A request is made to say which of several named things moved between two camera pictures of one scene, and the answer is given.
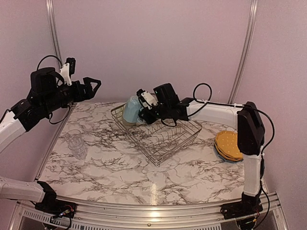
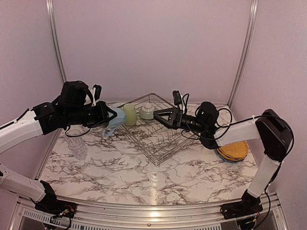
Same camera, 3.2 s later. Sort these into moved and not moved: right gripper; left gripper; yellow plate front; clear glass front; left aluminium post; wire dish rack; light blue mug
Moved: light blue mug; right gripper; left gripper
Not moved: clear glass front; yellow plate front; left aluminium post; wire dish rack
